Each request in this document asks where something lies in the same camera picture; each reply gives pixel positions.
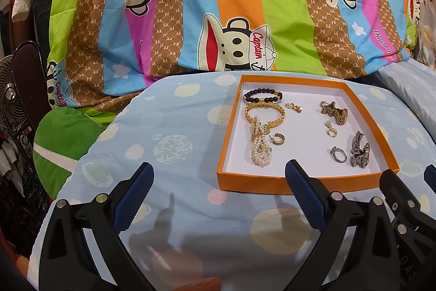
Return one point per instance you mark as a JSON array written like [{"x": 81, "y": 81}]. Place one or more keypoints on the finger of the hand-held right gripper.
[
  {"x": 431, "y": 175},
  {"x": 400, "y": 190}
]

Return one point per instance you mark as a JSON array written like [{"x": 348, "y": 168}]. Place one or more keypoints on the blue planet print blanket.
[{"x": 170, "y": 127}]

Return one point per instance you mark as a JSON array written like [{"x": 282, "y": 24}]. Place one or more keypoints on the gold wide hoop earring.
[{"x": 281, "y": 141}]

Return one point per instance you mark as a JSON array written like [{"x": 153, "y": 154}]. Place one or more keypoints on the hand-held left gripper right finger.
[{"x": 303, "y": 195}]

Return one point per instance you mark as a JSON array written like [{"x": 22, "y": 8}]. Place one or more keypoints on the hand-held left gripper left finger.
[{"x": 134, "y": 199}]

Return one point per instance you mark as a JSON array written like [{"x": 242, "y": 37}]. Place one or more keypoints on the green cushion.
[{"x": 58, "y": 141}]

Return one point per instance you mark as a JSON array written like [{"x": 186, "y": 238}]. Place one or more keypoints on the orange shallow cardboard box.
[{"x": 252, "y": 182}]

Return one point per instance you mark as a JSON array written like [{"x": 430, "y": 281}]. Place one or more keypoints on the gold pendant earring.
[
  {"x": 328, "y": 124},
  {"x": 299, "y": 109}
]

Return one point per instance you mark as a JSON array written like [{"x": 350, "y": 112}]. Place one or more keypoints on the dark maroon chair back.
[{"x": 29, "y": 72}]

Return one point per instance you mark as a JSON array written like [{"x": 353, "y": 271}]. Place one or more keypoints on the pale blue quilt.
[{"x": 408, "y": 83}]

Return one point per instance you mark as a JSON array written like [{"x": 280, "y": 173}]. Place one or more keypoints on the black electric fan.
[{"x": 10, "y": 93}]

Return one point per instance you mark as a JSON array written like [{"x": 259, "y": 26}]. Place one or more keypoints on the grey floral cloth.
[{"x": 427, "y": 21}]

